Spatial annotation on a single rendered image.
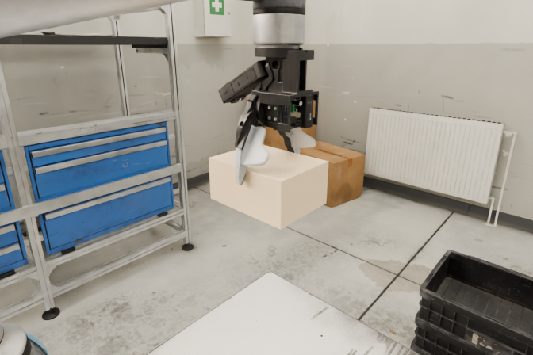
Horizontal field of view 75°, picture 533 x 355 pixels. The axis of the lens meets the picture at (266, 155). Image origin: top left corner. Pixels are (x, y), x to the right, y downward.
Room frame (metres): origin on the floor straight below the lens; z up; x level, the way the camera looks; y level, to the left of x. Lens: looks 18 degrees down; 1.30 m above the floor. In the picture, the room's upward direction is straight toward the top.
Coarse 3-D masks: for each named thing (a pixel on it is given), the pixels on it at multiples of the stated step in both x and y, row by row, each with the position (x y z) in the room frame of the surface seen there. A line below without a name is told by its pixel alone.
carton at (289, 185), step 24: (216, 168) 0.54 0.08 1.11; (264, 168) 0.50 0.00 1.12; (288, 168) 0.50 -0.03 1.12; (312, 168) 0.50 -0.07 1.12; (216, 192) 0.55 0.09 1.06; (240, 192) 0.50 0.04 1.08; (264, 192) 0.47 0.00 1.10; (288, 192) 0.46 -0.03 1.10; (312, 192) 0.50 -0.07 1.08; (264, 216) 0.47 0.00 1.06; (288, 216) 0.46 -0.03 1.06
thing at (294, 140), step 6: (282, 132) 0.57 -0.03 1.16; (288, 132) 0.57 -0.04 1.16; (294, 132) 0.57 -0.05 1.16; (300, 132) 0.56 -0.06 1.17; (288, 138) 0.57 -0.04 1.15; (294, 138) 0.58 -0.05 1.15; (300, 138) 0.57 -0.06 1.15; (306, 138) 0.56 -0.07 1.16; (312, 138) 0.55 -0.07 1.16; (288, 144) 0.58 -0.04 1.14; (294, 144) 0.58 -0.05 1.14; (300, 144) 0.58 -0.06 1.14; (306, 144) 0.57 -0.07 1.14; (312, 144) 0.56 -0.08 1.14; (288, 150) 0.59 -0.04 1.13; (294, 150) 0.58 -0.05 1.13
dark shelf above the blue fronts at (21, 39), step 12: (12, 36) 1.50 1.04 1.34; (24, 36) 1.53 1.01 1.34; (36, 36) 1.57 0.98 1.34; (48, 36) 1.60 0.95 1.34; (60, 36) 1.64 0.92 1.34; (72, 36) 1.67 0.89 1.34; (84, 36) 1.71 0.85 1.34; (96, 36) 1.75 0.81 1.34; (108, 36) 1.79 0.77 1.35; (120, 36) 1.84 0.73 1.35; (132, 36) 1.89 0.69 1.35; (144, 36) 1.94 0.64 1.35
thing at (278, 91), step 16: (256, 48) 0.52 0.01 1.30; (272, 48) 0.50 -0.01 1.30; (288, 48) 0.50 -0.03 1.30; (272, 64) 0.52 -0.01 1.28; (288, 64) 0.50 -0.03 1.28; (304, 64) 0.50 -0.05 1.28; (272, 80) 0.52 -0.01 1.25; (288, 80) 0.50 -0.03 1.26; (304, 80) 0.50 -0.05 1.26; (256, 96) 0.52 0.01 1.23; (272, 96) 0.49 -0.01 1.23; (288, 96) 0.47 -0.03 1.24; (304, 96) 0.50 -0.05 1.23; (256, 112) 0.51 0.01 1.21; (272, 112) 0.51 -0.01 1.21; (288, 112) 0.47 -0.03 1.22; (304, 112) 0.51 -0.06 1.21; (288, 128) 0.47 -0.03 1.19
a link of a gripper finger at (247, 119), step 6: (252, 102) 0.51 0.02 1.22; (246, 108) 0.51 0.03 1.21; (252, 108) 0.51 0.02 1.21; (246, 114) 0.50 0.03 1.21; (252, 114) 0.51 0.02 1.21; (240, 120) 0.50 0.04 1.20; (246, 120) 0.50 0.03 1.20; (252, 120) 0.51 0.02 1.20; (240, 126) 0.50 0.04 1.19; (246, 126) 0.50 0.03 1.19; (240, 132) 0.50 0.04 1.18; (246, 132) 0.50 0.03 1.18; (240, 138) 0.50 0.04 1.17; (246, 138) 0.50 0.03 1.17; (240, 144) 0.49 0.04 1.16
